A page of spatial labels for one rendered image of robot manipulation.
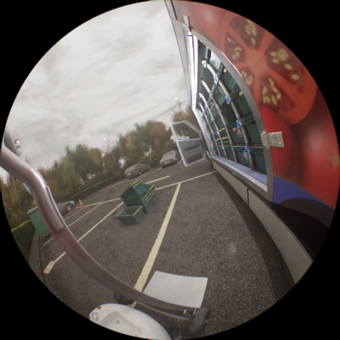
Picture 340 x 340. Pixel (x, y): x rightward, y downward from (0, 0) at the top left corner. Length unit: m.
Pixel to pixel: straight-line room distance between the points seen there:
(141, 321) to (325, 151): 1.07
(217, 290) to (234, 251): 0.44
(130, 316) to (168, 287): 0.51
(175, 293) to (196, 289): 0.19
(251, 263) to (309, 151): 0.97
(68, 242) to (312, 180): 0.64
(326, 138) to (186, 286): 1.24
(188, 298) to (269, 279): 0.67
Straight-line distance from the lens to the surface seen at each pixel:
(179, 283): 1.17
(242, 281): 1.11
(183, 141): 3.90
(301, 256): 0.73
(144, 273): 1.39
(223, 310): 1.07
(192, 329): 0.87
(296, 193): 0.60
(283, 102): 0.51
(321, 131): 0.44
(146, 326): 0.84
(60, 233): 0.18
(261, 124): 0.65
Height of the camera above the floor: 1.07
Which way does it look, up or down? 8 degrees down
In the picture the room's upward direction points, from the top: 21 degrees counter-clockwise
